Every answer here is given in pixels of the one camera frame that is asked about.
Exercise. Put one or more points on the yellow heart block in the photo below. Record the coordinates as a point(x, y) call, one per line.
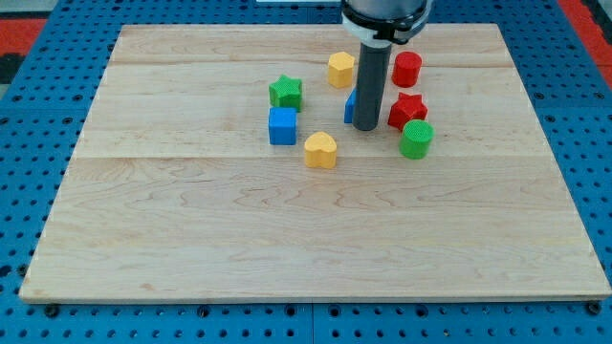
point(320, 150)

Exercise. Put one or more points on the blue cube block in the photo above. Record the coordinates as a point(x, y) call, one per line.
point(282, 124)

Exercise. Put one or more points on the blue block behind tool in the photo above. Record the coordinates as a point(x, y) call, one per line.
point(349, 108)

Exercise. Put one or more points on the green star block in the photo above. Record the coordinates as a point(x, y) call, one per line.
point(286, 92)

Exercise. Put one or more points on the wooden board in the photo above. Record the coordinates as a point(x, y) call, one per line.
point(174, 194)

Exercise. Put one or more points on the yellow hexagon block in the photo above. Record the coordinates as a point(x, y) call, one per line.
point(340, 69)

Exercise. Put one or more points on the green cylinder block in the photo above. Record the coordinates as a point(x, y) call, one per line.
point(416, 138)

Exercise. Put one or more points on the red star block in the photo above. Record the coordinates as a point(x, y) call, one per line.
point(406, 108)

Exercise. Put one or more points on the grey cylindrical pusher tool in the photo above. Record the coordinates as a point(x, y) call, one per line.
point(372, 73)

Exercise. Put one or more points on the red cylinder block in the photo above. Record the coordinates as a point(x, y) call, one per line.
point(407, 66)

